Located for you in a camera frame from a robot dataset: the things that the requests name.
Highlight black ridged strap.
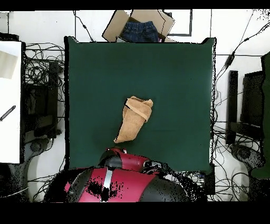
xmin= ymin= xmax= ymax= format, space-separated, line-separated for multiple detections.
xmin=0 ymin=105 xmax=16 ymax=122

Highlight dark green table cloth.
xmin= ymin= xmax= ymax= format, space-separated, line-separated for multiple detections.
xmin=64 ymin=35 xmax=217 ymax=173

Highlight black computer tower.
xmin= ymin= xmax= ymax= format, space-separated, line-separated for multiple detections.
xmin=22 ymin=61 xmax=60 ymax=138

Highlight black monitor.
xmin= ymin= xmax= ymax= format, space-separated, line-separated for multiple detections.
xmin=240 ymin=70 xmax=265 ymax=127

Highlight dark green fabric sheet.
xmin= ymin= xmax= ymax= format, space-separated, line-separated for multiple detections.
xmin=250 ymin=51 xmax=270 ymax=180

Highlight brown cardboard box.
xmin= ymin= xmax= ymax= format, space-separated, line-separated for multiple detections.
xmin=102 ymin=9 xmax=176 ymax=43

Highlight black wheeled stand base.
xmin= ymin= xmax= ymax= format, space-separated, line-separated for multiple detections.
xmin=229 ymin=143 xmax=264 ymax=172
xmin=21 ymin=137 xmax=51 ymax=170

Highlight blue denim jeans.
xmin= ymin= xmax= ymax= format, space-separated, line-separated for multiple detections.
xmin=121 ymin=21 xmax=160 ymax=43

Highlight black power strip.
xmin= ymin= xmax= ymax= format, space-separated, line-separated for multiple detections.
xmin=204 ymin=163 xmax=216 ymax=195

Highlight tan terry towel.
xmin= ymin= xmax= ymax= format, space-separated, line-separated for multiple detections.
xmin=113 ymin=95 xmax=154 ymax=144

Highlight white side table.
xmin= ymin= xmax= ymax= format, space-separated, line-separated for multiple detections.
xmin=0 ymin=40 xmax=23 ymax=164

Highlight tangle of black cables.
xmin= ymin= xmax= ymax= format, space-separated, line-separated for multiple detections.
xmin=27 ymin=172 xmax=64 ymax=202
xmin=168 ymin=169 xmax=249 ymax=202
xmin=24 ymin=42 xmax=66 ymax=85

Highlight black cable with inline adapter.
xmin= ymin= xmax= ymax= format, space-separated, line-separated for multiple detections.
xmin=216 ymin=21 xmax=270 ymax=76

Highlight beige cardboard sheet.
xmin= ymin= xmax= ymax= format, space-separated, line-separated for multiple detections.
xmin=0 ymin=50 xmax=18 ymax=80

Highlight thin black cable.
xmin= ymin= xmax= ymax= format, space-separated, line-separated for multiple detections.
xmin=72 ymin=10 xmax=95 ymax=42

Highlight narrow black panel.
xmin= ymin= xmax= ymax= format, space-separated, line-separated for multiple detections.
xmin=225 ymin=70 xmax=239 ymax=146

